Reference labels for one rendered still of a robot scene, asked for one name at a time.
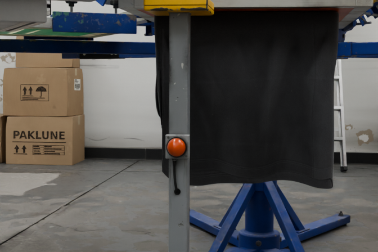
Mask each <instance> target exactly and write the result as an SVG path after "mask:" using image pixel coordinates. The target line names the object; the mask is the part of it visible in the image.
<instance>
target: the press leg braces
mask: <svg viewBox="0 0 378 252"><path fill-rule="evenodd" d="M254 192H255V183H250V184H249V183H245V184H244V186H243V187H241V188H240V190H239V192H238V194H237V195H236V197H235V199H234V200H233V202H232V204H231V205H230V207H229V208H228V210H227V212H226V214H225V215H224V217H223V219H222V220H221V222H220V224H219V225H214V227H216V228H218V229H220V231H219V232H218V234H217V236H216V238H215V240H214V242H213V244H212V246H211V248H210V249H209V251H208V252H223V251H224V249H225V248H226V246H227V244H228V242H229V240H230V238H231V236H232V234H233V232H234V230H236V226H237V224H238V222H239V221H240V219H241V217H242V215H243V213H244V211H245V209H246V207H247V205H248V203H249V201H250V199H251V197H252V196H253V194H254ZM264 193H265V195H266V197H267V199H268V202H269V204H270V206H271V208H272V210H273V213H274V215H275V217H276V219H277V221H278V224H279V226H280V229H281V231H282V233H283V235H284V238H285V240H286V242H287V245H288V247H289V249H290V252H305V251H304V249H303V246H302V244H301V242H300V240H299V237H298V235H297V233H302V232H305V231H307V230H310V228H305V227H304V226H303V224H302V223H301V221H300V219H299V218H298V216H297V215H296V213H295V212H294V210H293V208H292V207H291V205H290V204H289V202H288V200H287V199H286V197H285V195H284V194H283V193H282V191H281V189H280V188H279V186H278V184H277V189H276V188H275V185H274V183H273V181H269V182H264Z"/></svg>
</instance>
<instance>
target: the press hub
mask: <svg viewBox="0 0 378 252"><path fill-rule="evenodd" d="M273 223H274V213H273V210H272V208H271V206H270V204H269V202H268V199H267V197H266V195H265V193H264V182H263V183H255V192H254V194H253V196H252V197H251V199H250V201H249V203H248V205H247V207H246V209H245V228H244V229H241V230H240V231H239V233H238V236H237V240H238V247H237V246H235V247H232V248H229V249H227V250H225V251H224V252H228V251H231V250H235V249H237V248H240V247H243V248H248V249H256V250H257V252H260V250H265V249H274V248H276V249H279V250H281V251H283V252H290V250H287V249H284V248H282V249H280V242H281V240H282V237H280V233H279V232H278V230H275V229H273Z"/></svg>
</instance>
